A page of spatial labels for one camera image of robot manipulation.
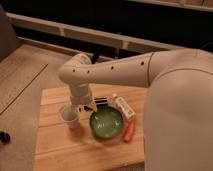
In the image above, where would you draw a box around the black striped block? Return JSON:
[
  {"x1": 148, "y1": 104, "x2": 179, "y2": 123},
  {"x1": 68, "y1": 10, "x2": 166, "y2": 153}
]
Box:
[{"x1": 94, "y1": 97, "x2": 108, "y2": 107}]

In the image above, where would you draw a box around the wooden board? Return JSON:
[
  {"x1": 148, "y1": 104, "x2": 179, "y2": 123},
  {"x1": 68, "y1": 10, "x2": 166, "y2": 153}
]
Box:
[{"x1": 34, "y1": 85, "x2": 147, "y2": 171}]

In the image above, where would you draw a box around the green bowl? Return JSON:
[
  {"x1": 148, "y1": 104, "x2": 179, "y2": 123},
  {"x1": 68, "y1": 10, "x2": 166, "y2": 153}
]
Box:
[{"x1": 89, "y1": 106, "x2": 124, "y2": 139}]

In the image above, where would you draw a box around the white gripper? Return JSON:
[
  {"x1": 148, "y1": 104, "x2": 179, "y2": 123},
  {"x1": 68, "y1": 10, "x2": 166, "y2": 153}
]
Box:
[{"x1": 70, "y1": 92, "x2": 97, "y2": 111}]

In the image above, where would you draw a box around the black floor object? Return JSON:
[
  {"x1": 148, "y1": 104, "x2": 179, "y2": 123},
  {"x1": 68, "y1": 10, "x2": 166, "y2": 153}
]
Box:
[{"x1": 0, "y1": 131, "x2": 10, "y2": 144}]

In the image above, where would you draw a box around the grey ceramic cup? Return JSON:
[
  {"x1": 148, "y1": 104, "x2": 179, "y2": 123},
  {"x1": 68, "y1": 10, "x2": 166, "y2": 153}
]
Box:
[{"x1": 59, "y1": 105, "x2": 80, "y2": 129}]

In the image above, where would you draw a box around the white packaged bottle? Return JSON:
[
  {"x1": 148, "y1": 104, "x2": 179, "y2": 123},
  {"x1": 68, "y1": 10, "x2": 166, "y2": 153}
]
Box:
[{"x1": 112, "y1": 94, "x2": 136, "y2": 121}]

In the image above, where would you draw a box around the orange carrot toy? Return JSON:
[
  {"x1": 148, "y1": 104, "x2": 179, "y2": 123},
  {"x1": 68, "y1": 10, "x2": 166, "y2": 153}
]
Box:
[{"x1": 124, "y1": 122, "x2": 134, "y2": 142}]

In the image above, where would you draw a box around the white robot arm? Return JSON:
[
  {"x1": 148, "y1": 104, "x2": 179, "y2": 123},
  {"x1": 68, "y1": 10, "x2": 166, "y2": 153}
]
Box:
[{"x1": 59, "y1": 48, "x2": 213, "y2": 171}]

